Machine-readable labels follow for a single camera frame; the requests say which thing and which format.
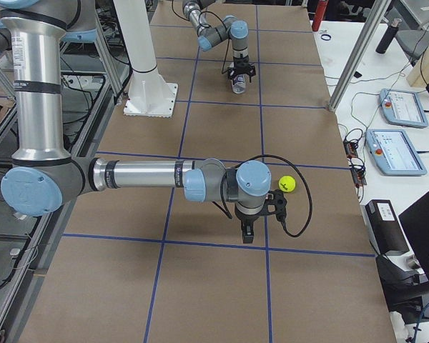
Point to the blue tennis ball can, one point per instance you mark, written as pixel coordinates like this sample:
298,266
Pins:
239,84

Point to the yellow tennis ball wilson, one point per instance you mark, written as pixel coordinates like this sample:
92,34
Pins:
287,183

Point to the red water bottle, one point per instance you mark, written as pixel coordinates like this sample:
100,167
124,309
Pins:
319,14

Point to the small electronics board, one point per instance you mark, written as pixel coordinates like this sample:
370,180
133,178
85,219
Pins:
350,148

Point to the black box with label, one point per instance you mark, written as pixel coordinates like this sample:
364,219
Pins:
387,233

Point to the black water bottle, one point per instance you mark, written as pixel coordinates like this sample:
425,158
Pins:
388,36

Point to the lower teach pendant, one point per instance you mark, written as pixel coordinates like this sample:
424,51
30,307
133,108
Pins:
393,153

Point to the teach pendant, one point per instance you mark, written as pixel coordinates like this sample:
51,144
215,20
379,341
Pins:
393,153
402,108

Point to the upper teach pendant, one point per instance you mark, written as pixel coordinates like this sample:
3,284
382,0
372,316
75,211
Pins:
402,108

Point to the black monitor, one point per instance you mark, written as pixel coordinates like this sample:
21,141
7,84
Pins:
415,224

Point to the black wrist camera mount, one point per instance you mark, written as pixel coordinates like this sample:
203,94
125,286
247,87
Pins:
276,205

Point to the aluminium frame post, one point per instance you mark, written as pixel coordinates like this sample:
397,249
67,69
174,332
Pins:
369,28

